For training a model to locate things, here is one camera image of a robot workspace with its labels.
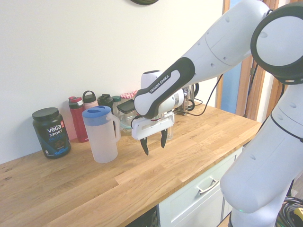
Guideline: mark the wooden door frame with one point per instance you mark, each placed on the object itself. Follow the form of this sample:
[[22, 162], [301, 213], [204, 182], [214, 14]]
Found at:
[[251, 94]]

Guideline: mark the clear drinking glass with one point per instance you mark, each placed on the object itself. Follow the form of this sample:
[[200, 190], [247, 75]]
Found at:
[[170, 133]]

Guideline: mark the black Vega protein tub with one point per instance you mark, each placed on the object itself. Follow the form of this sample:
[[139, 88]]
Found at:
[[52, 134]]

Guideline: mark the translucent pitcher with blue lid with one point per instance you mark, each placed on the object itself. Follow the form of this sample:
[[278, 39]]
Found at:
[[101, 139]]

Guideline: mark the black shaker bottle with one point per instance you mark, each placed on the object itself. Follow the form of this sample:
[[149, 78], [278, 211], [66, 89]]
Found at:
[[105, 100]]

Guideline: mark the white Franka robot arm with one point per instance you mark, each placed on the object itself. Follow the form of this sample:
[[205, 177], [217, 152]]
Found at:
[[225, 47]]

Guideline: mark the red water bottle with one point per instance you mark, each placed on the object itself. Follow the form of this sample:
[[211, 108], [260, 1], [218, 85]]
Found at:
[[77, 120]]

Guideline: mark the black round wall clock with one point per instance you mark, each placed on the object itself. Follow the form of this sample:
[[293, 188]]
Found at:
[[144, 2]]

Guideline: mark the pink bottle with black cap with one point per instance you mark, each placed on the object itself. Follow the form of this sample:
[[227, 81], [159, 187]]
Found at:
[[89, 99]]

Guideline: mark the yellow box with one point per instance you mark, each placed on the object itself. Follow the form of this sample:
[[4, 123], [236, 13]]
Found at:
[[298, 214]]

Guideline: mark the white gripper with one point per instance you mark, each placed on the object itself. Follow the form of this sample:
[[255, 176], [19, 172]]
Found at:
[[151, 127]]

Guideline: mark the clear container with black lid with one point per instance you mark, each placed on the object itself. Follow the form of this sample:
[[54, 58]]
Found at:
[[125, 111]]

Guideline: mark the pale green cabinet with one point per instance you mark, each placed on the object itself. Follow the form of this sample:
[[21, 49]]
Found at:
[[189, 203]]

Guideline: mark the clear bottle with green lid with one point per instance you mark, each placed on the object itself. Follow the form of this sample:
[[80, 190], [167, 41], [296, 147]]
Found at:
[[116, 100]]

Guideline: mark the glass French press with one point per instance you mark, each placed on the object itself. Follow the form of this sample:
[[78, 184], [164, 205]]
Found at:
[[189, 94]]

